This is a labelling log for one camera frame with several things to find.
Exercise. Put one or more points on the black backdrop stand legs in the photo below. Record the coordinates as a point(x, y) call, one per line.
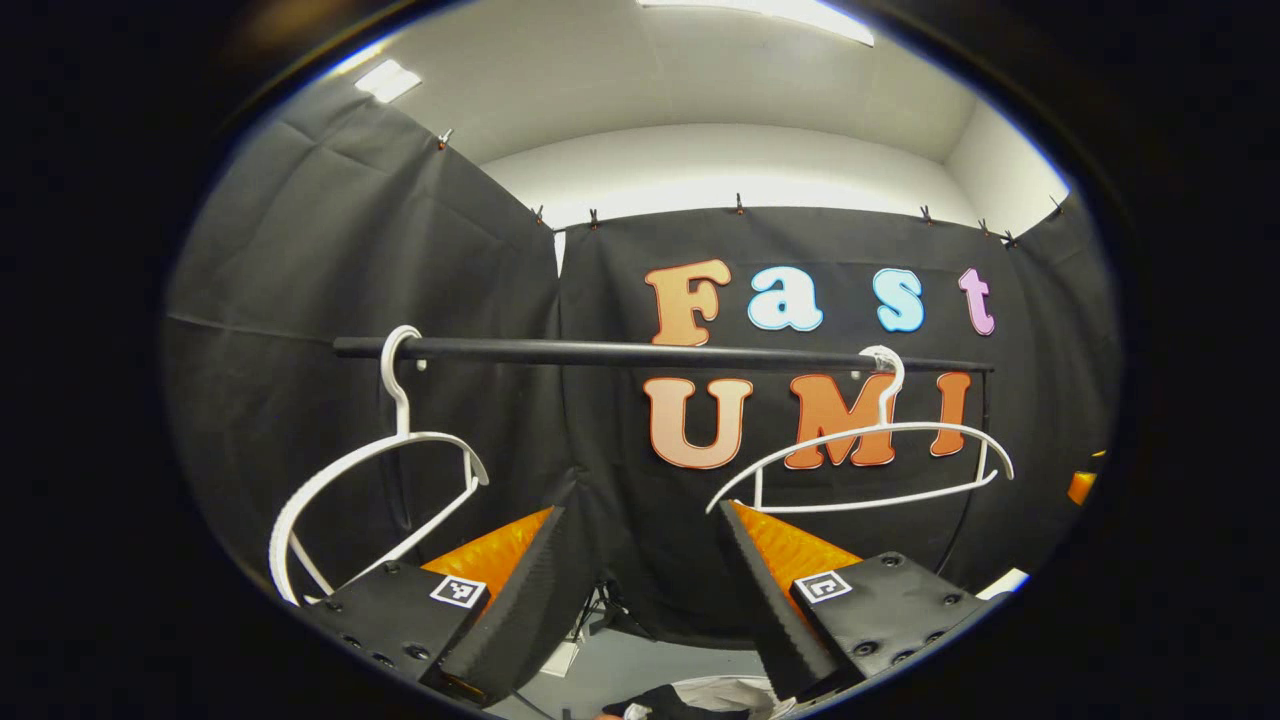
point(603, 610)

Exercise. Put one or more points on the black clothes rack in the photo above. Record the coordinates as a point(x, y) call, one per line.
point(600, 352)

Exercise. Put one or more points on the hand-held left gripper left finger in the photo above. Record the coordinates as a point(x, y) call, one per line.
point(520, 620)

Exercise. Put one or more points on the row of small black clips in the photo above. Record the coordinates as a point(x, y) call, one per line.
point(740, 204)

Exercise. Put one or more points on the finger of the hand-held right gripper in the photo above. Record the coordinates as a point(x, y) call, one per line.
point(1082, 487)

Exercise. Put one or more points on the black backdrop cloth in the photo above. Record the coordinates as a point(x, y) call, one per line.
point(300, 250)

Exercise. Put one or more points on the white laundry hamper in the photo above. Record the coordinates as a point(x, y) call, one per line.
point(735, 692)

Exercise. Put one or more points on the white plastic hanger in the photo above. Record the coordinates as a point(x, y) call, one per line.
point(880, 428)
point(400, 400)

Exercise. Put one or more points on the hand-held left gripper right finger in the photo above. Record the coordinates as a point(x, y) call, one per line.
point(775, 610)

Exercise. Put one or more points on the white flat board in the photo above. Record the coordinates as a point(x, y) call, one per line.
point(1003, 584)

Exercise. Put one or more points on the small ceiling light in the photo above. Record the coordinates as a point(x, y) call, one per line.
point(388, 80)

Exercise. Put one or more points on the white paper sheet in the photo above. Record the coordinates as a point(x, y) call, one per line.
point(560, 660)

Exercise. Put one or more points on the black knit garment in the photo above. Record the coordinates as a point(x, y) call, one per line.
point(660, 705)

